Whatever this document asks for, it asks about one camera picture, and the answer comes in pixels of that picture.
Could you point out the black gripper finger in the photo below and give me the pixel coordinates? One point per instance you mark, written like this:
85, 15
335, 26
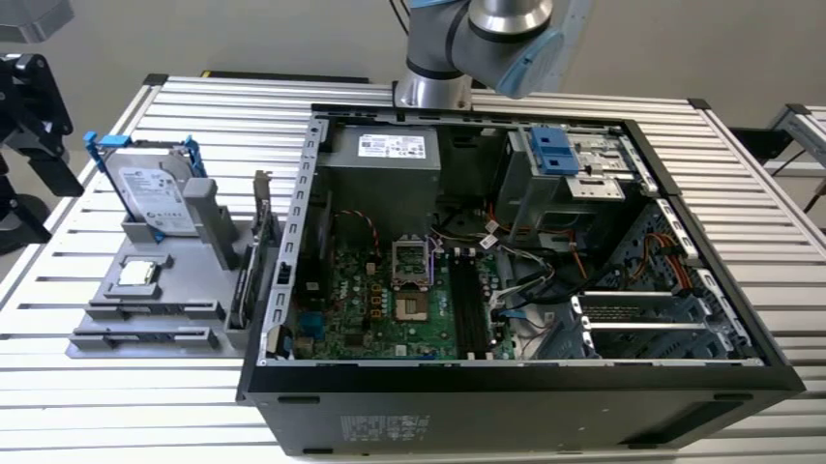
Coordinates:
48, 106

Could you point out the RAM memory stick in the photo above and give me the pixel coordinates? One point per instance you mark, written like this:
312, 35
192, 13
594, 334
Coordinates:
148, 333

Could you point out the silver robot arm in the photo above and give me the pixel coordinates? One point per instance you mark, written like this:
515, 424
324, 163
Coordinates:
444, 43

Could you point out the RAM slot with white clip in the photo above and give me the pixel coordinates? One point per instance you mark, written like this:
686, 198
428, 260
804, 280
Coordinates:
463, 304
480, 304

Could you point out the hard disk in blue carrier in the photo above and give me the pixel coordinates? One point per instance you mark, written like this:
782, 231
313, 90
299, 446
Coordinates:
151, 193

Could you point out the black round stand base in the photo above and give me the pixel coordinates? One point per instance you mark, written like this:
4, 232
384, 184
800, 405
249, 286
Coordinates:
22, 227

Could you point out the silver CPU chip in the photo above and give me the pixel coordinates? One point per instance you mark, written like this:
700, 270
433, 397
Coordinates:
136, 273

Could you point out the grey parts rack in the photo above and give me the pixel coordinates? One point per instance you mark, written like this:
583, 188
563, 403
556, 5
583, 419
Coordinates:
187, 290

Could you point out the black graphics card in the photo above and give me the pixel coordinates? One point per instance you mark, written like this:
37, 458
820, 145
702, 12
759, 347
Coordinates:
245, 290

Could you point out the black case fan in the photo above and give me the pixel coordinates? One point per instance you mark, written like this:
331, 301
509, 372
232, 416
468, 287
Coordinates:
316, 251

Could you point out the grey power supply unit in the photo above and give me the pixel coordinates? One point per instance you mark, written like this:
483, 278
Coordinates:
380, 193

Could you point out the green motherboard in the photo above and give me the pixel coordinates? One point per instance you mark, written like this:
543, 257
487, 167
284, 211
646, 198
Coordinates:
351, 280

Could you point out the blue rear port block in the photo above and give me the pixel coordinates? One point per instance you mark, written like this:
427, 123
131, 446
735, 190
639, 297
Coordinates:
311, 326

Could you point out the CPU socket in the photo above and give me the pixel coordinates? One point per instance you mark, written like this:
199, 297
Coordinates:
411, 309

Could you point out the metal optical drive cage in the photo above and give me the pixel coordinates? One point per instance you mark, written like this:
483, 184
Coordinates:
535, 203

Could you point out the blue plastic drive latch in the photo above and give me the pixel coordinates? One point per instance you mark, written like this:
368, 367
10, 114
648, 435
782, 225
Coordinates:
551, 154

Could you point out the black PC case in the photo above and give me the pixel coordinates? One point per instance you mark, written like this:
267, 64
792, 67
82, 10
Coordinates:
483, 415

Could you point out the metal disk bay cage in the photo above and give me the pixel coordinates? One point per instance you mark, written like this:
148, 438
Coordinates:
644, 326

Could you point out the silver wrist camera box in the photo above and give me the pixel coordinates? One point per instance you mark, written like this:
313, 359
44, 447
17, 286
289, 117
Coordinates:
32, 21

